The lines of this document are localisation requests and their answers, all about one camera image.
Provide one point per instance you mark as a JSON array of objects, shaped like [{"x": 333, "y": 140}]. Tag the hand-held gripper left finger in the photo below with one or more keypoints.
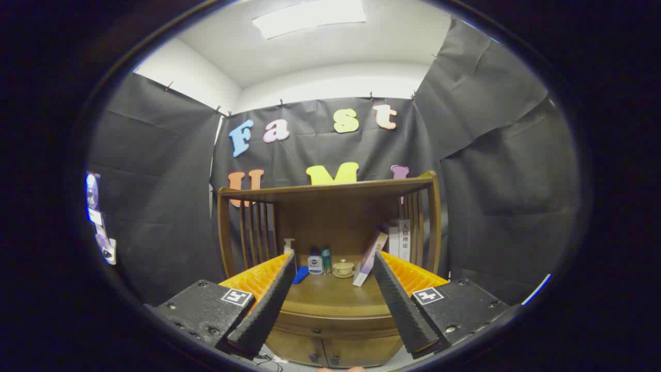
[{"x": 268, "y": 305}]

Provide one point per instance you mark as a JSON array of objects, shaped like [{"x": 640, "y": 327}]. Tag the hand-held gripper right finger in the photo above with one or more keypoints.
[{"x": 400, "y": 305}]

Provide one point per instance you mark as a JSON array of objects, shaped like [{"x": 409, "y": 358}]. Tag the wooden drawer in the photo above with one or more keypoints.
[{"x": 335, "y": 325}]

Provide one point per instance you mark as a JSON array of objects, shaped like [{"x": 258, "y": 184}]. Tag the wooden cabinet door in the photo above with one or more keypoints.
[
  {"x": 361, "y": 352},
  {"x": 297, "y": 349}
]

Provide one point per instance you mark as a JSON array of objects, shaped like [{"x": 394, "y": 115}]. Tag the wooden countertop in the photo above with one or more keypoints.
[{"x": 330, "y": 294}]

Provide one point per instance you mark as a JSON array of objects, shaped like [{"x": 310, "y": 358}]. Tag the wooden cabinet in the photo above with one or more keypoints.
[{"x": 341, "y": 217}]

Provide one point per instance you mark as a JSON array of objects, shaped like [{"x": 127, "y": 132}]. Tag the blue cloth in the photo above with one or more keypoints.
[{"x": 300, "y": 275}]

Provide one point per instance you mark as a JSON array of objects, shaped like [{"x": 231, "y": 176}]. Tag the leaning purple white book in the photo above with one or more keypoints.
[{"x": 369, "y": 261}]

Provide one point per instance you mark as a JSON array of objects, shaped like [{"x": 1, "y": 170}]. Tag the white lotion bottle blue cap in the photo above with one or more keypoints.
[{"x": 315, "y": 264}]

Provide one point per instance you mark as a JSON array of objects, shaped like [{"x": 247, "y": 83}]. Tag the white pump bottle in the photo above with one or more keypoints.
[{"x": 289, "y": 245}]

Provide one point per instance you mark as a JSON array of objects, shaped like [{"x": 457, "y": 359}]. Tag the white book black spine print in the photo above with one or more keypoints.
[{"x": 405, "y": 240}]

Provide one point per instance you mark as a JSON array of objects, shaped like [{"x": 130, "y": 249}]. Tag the lidded beige tea cup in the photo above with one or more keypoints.
[{"x": 343, "y": 268}]

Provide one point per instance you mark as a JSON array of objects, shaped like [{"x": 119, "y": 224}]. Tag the slim teal bottle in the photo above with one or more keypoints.
[{"x": 326, "y": 261}]

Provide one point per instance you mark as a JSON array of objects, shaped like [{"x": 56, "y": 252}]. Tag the black backdrop cloth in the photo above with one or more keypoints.
[{"x": 155, "y": 181}]

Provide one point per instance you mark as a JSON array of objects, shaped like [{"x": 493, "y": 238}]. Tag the ceiling light panel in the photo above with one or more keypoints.
[{"x": 310, "y": 18}]

